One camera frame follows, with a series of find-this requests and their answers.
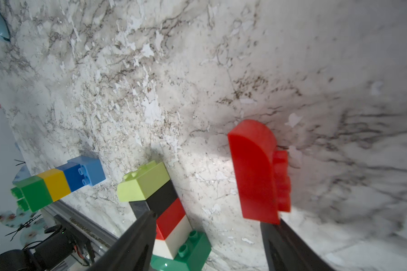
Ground dark blue lego brick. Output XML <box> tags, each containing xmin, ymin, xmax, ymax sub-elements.
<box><xmin>57</xmin><ymin>162</ymin><xmax>84</xmax><ymax>192</ymax></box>

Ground green lego base brick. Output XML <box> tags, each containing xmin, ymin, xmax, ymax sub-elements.
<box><xmin>150</xmin><ymin>230</ymin><xmax>211</xmax><ymax>271</ymax></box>

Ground cream lego brick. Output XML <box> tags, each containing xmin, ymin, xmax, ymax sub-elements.
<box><xmin>153</xmin><ymin>215</ymin><xmax>192</xmax><ymax>260</ymax></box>

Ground red lego brick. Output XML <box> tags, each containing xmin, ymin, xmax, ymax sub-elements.
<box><xmin>156</xmin><ymin>198</ymin><xmax>186</xmax><ymax>240</ymax></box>

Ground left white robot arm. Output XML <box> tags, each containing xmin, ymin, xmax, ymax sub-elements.
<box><xmin>0</xmin><ymin>225</ymin><xmax>95</xmax><ymax>271</ymax></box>

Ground yellow lego brick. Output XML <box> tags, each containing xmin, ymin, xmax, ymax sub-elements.
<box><xmin>37</xmin><ymin>168</ymin><xmax>71</xmax><ymax>202</ymax></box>

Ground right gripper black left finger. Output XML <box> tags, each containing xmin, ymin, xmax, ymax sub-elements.
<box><xmin>88</xmin><ymin>211</ymin><xmax>157</xmax><ymax>271</ymax></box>

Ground light blue lego brick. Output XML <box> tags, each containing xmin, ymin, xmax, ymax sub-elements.
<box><xmin>68</xmin><ymin>156</ymin><xmax>106</xmax><ymax>186</ymax></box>

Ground black lego brick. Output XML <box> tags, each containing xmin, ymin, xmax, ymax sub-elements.
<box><xmin>129</xmin><ymin>180</ymin><xmax>178</xmax><ymax>219</ymax></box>

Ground small red lego piece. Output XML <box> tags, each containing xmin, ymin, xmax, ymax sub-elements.
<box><xmin>228</xmin><ymin>120</ymin><xmax>291</xmax><ymax>225</ymax></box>

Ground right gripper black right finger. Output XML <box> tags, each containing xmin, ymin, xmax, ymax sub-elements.
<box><xmin>260</xmin><ymin>220</ymin><xmax>334</xmax><ymax>271</ymax></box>

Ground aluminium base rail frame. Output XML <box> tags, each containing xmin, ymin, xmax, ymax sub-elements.
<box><xmin>42</xmin><ymin>201</ymin><xmax>118</xmax><ymax>271</ymax></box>

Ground small green lego brick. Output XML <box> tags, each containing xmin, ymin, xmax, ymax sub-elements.
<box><xmin>11</xmin><ymin>176</ymin><xmax>53</xmax><ymax>212</ymax></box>

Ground lime green lego brick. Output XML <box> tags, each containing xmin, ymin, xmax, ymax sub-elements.
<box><xmin>117</xmin><ymin>160</ymin><xmax>170</xmax><ymax>202</ymax></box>

